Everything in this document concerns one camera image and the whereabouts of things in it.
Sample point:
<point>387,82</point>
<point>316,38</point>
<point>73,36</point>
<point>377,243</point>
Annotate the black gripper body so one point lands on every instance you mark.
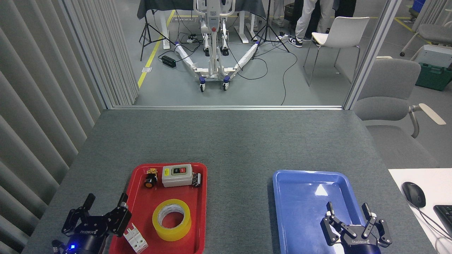
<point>360,245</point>
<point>86,241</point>

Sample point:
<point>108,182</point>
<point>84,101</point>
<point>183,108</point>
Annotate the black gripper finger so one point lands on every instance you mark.
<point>76,220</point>
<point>330,229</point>
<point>118,220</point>
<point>381,229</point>

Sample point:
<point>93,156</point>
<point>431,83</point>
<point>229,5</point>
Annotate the yellow tape roll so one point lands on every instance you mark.
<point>157,220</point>

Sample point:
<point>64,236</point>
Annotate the white circuit breaker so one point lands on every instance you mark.
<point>136,238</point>

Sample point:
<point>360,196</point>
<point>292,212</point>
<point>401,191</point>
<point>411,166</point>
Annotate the blue plastic tray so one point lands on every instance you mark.
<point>300,211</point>

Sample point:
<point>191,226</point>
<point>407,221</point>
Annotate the black computer mouse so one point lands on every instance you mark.
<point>414,194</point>

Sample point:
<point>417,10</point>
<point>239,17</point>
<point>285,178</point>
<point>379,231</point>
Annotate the black orange push button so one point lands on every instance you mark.
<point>150,181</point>

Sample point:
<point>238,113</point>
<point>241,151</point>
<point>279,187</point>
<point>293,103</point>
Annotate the red plastic tray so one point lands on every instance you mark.
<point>169,192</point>

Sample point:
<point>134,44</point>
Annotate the black keyboard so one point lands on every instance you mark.
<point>445,218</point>

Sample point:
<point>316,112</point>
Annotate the white desk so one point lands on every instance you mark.
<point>438,183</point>

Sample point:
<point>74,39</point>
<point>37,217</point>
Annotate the small black terminal block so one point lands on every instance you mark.
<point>196,180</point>

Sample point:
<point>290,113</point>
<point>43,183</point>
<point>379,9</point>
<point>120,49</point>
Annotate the grey office chair with armrest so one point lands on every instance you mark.
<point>385,81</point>

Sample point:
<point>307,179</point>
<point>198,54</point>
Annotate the green plastic crate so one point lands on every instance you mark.
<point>434,77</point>

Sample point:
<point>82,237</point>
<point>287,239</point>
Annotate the black power adapter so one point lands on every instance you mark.
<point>168,61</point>

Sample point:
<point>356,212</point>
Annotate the white box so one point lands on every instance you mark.
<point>436,54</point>

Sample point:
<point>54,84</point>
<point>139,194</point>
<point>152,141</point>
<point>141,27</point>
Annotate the black tripod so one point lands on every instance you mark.
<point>145,30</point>
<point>268,33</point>

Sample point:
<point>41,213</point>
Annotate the white power strip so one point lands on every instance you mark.
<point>191,40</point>

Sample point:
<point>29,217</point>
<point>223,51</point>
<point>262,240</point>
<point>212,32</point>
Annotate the white plastic chair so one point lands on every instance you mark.
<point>344,30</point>

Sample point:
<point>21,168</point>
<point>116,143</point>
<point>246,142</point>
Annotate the grey padded chair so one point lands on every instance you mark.
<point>436,33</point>

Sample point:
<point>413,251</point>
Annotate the person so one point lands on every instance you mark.
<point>344,8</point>
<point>307,17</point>

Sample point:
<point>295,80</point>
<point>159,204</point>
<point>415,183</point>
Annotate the white wheeled stand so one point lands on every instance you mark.
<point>213,21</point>

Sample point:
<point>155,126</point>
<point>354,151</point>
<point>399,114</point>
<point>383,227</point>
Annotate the blue bin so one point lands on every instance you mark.
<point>419,5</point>

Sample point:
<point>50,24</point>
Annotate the grey switch box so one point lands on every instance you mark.
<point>176,178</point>

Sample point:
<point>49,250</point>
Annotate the silver frame post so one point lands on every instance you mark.
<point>370,53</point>

